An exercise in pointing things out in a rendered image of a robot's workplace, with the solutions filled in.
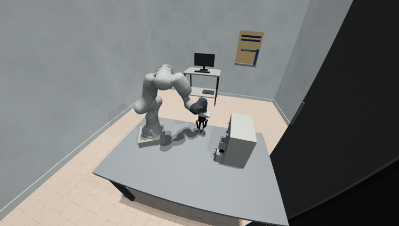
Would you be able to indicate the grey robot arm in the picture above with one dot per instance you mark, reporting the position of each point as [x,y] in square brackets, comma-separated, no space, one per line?
[150,102]

